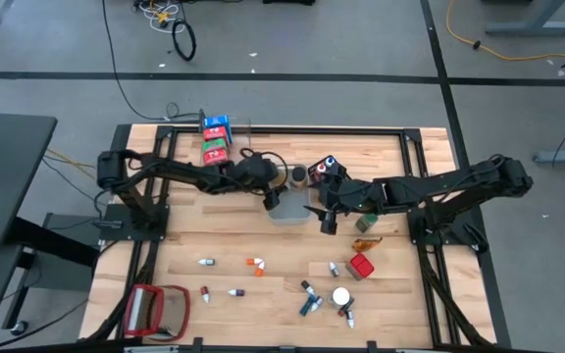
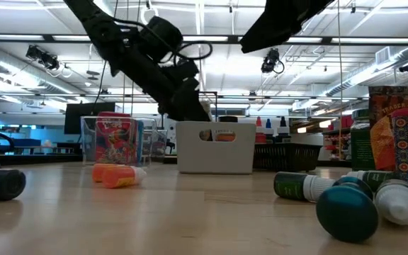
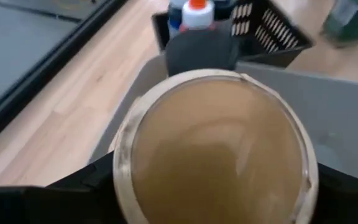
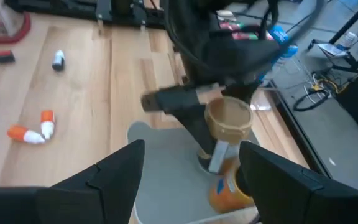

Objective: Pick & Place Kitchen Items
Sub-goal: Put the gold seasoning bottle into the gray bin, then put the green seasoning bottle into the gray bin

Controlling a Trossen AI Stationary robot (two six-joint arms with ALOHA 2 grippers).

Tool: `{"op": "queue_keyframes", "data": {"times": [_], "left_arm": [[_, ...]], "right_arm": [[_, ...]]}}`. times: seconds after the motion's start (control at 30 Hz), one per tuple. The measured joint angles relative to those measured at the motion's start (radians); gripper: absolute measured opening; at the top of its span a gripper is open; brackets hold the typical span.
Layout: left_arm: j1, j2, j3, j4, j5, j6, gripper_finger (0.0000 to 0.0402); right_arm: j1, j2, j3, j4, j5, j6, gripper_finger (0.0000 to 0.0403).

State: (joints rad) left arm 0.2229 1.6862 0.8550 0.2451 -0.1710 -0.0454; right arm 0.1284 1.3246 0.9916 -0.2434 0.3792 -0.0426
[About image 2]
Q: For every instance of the small green dropper bottle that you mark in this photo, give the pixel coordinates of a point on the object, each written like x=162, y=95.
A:
x=292, y=186
x=381, y=176

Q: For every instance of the red patterned tin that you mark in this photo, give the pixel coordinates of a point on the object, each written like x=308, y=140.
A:
x=404, y=148

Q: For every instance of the green label spice jar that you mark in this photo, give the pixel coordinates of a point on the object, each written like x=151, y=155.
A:
x=361, y=148

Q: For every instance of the red patterned box right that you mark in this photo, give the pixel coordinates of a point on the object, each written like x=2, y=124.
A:
x=379, y=141

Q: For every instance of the black monitor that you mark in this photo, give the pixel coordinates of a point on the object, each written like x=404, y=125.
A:
x=83, y=118

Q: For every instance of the blue cereal box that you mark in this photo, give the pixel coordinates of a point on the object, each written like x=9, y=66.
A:
x=140, y=141

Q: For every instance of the black mesh basket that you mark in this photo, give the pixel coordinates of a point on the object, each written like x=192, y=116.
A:
x=285, y=157

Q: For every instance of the light grey plastic bin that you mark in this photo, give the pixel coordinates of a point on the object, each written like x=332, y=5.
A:
x=218, y=157

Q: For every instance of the clear plastic bin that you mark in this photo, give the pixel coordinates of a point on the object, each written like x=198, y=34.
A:
x=151, y=141

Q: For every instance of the small white cap dropper bottle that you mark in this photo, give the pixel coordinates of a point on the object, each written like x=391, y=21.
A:
x=399, y=203

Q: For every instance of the large blue food colouring bottle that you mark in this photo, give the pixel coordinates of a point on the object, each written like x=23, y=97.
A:
x=268, y=132

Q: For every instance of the small teal dropper bottle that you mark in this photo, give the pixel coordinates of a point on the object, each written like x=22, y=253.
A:
x=347, y=214

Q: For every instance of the long ceiling light bar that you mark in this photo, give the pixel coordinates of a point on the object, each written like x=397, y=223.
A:
x=367, y=40

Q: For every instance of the ceiling air vent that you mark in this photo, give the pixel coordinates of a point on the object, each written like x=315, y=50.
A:
x=382, y=55

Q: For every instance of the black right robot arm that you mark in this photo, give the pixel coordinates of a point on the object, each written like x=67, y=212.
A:
x=282, y=21

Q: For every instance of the silver ventilation duct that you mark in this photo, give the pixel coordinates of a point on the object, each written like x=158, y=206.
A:
x=360, y=79

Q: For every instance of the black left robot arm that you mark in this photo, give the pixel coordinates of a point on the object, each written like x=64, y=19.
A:
x=119, y=46

